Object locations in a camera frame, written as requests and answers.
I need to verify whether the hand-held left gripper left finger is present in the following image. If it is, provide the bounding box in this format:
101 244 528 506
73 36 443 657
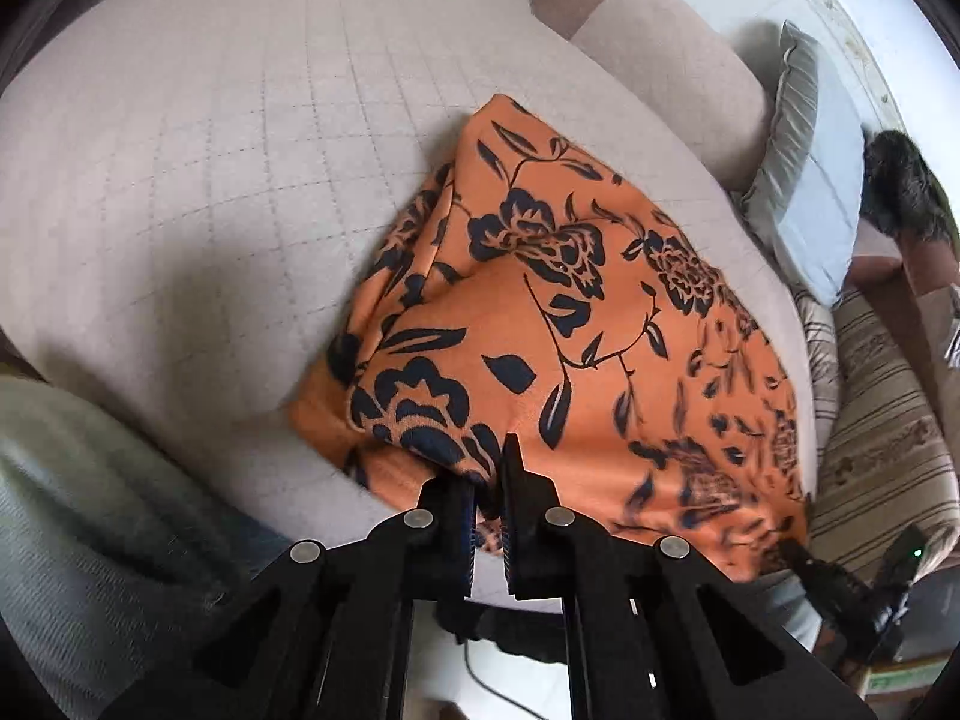
97 474 481 720

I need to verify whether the dark fur garment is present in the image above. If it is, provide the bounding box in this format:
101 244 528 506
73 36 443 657
861 130 958 241

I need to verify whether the cardboard box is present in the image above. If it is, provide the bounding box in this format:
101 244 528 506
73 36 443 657
851 229 960 421

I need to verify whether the pink brown bolster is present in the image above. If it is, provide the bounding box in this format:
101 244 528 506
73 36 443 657
531 0 773 193

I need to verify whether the black cable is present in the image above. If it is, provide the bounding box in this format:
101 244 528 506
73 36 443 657
461 634 550 715

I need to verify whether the grey white pillow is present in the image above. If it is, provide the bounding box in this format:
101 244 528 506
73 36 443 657
741 21 868 308

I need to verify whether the beige striped cushion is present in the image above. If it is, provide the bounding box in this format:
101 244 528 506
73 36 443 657
791 285 960 587

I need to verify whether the pink quilted bed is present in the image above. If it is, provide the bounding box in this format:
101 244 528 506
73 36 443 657
0 0 820 616

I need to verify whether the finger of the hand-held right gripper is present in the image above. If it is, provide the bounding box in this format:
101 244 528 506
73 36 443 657
778 540 835 595

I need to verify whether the orange black floral shirt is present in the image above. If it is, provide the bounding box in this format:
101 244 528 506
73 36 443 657
289 94 815 586

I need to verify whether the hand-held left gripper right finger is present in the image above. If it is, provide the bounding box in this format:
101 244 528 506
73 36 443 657
499 433 878 720

